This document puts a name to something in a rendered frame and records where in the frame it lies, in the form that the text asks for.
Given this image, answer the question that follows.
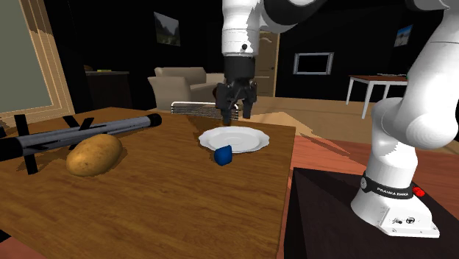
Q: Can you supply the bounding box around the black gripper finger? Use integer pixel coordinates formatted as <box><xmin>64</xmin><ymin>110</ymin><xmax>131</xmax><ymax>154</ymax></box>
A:
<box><xmin>239</xmin><ymin>93</ymin><xmax>257</xmax><ymax>120</ymax></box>
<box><xmin>219</xmin><ymin>96</ymin><xmax>239</xmax><ymax>127</ymax></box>

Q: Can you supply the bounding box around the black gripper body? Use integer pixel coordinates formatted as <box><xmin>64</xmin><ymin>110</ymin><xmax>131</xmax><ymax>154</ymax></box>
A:
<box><xmin>215</xmin><ymin>55</ymin><xmax>257</xmax><ymax>110</ymax></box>

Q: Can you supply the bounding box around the wooden door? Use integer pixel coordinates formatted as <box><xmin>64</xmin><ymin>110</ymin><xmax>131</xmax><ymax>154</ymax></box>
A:
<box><xmin>254</xmin><ymin>31</ymin><xmax>280</xmax><ymax>98</ymax></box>

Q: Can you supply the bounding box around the white scalloped plate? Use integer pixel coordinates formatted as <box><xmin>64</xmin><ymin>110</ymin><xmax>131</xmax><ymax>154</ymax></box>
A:
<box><xmin>198</xmin><ymin>125</ymin><xmax>270</xmax><ymax>155</ymax></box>

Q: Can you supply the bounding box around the metal slatted chair back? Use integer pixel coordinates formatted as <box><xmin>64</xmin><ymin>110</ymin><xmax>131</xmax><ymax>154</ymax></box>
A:
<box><xmin>170</xmin><ymin>101</ymin><xmax>240</xmax><ymax>121</ymax></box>

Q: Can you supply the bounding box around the small blue block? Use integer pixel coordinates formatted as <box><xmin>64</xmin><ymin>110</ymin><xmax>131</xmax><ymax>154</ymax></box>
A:
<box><xmin>213</xmin><ymin>144</ymin><xmax>233</xmax><ymax>166</ymax></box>

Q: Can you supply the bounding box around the beige armchair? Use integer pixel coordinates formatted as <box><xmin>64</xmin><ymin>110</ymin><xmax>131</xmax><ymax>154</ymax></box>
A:
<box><xmin>147</xmin><ymin>66</ymin><xmax>227</xmax><ymax>111</ymax></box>

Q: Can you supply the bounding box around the wooden table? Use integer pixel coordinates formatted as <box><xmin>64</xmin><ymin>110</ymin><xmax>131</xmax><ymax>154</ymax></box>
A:
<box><xmin>0</xmin><ymin>106</ymin><xmax>296</xmax><ymax>259</ymax></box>

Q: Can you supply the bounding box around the dark sideboard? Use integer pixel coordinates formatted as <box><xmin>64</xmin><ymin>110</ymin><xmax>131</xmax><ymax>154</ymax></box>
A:
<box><xmin>82</xmin><ymin>65</ymin><xmax>134</xmax><ymax>110</ymax></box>

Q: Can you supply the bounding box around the white legged side table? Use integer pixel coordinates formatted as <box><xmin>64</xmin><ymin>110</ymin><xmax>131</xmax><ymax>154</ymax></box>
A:
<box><xmin>345</xmin><ymin>74</ymin><xmax>409</xmax><ymax>120</ymax></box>

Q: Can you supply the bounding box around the brown potato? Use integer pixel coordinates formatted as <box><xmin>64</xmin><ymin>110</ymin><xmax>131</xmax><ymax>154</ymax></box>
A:
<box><xmin>65</xmin><ymin>133</ymin><xmax>124</xmax><ymax>177</ymax></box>

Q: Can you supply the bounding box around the dark robot stand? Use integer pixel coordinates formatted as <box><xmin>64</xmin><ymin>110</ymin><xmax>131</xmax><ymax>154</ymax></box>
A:
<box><xmin>283</xmin><ymin>167</ymin><xmax>459</xmax><ymax>259</ymax></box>

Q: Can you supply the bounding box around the grey black toy rocket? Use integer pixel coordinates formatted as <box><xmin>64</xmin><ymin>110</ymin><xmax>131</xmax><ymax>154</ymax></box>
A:
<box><xmin>0</xmin><ymin>113</ymin><xmax>163</xmax><ymax>176</ymax></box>

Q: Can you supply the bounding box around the beige framed window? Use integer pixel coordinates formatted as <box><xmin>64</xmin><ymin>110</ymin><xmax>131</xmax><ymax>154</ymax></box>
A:
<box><xmin>0</xmin><ymin>0</ymin><xmax>76</xmax><ymax>126</ymax></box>

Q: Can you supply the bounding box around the grey framed wall screen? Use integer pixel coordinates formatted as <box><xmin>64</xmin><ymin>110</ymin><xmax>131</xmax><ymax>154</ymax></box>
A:
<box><xmin>293</xmin><ymin>52</ymin><xmax>335</xmax><ymax>76</ymax></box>

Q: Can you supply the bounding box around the landscape wall picture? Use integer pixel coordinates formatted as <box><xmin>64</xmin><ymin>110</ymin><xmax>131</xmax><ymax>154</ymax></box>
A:
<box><xmin>153</xmin><ymin>11</ymin><xmax>181</xmax><ymax>47</ymax></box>

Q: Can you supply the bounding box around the blue sky wall picture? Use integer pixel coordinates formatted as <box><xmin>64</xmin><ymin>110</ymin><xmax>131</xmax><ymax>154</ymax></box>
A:
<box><xmin>394</xmin><ymin>24</ymin><xmax>413</xmax><ymax>48</ymax></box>

